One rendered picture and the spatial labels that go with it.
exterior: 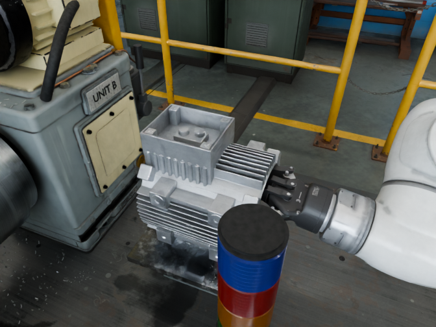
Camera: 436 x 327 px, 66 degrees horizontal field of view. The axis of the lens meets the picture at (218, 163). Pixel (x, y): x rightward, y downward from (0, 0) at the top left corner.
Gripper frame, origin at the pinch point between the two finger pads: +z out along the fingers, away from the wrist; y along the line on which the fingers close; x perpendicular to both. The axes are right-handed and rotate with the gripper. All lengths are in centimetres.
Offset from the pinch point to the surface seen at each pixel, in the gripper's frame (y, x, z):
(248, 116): -182, 110, 35
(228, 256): 24.4, -15.1, -10.9
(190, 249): 6.8, 15.2, -1.1
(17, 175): 14.2, 4.7, 28.7
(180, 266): 10.7, 15.2, -1.1
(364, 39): -375, 91, -34
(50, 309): 22.7, 30.2, 20.4
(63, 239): 9.7, 28.9, 28.6
